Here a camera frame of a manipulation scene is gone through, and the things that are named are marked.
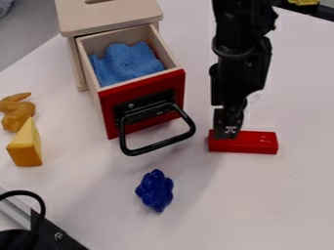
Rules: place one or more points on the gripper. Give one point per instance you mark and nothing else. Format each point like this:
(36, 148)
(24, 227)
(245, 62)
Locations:
(238, 76)

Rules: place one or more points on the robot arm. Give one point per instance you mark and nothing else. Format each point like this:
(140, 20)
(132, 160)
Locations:
(237, 19)

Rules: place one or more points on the drawer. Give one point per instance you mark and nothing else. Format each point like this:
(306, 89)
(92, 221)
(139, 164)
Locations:
(139, 88)

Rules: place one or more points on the red block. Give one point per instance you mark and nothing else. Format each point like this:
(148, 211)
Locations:
(250, 143)

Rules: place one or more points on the blue toy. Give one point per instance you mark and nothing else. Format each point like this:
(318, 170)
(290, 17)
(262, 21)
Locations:
(154, 190)

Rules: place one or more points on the blue cloth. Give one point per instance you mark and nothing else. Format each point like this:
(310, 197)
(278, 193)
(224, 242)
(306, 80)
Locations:
(124, 63)

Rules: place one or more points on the cabinet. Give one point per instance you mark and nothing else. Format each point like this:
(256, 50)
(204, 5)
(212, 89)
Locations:
(102, 19)

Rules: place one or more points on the yellow toy cheese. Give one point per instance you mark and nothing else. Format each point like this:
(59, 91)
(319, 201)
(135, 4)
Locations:
(27, 145)

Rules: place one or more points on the orange toy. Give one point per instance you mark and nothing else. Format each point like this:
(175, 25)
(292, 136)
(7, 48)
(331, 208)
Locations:
(16, 110)

